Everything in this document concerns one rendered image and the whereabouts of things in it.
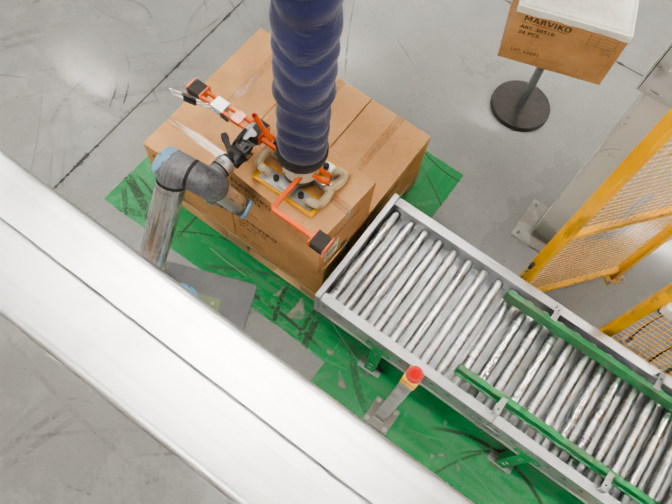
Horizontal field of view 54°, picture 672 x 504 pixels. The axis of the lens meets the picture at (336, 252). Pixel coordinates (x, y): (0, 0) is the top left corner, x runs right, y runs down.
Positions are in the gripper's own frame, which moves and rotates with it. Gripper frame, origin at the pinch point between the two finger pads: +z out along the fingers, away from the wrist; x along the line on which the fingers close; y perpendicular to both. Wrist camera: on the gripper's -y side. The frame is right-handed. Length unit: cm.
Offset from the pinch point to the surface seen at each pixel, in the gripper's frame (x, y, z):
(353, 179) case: -13, 47, 14
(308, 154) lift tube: 22.1, 35.2, -6.1
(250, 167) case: -13.1, 6.4, -10.8
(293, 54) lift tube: 84, 31, -11
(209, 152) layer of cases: -53, -33, -1
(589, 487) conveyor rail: -48, 211, -29
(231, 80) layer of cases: -53, -53, 42
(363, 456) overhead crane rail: 213, 116, -115
